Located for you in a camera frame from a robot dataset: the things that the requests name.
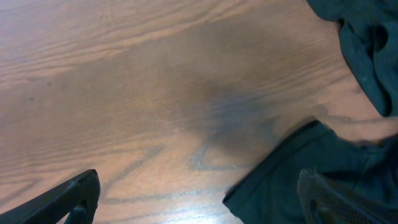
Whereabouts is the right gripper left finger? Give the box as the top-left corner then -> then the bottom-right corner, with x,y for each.
1,169 -> 101,224

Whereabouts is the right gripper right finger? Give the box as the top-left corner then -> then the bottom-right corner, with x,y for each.
297,169 -> 397,224

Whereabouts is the black Sydrogen garment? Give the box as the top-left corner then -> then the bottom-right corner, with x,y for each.
223,0 -> 397,223

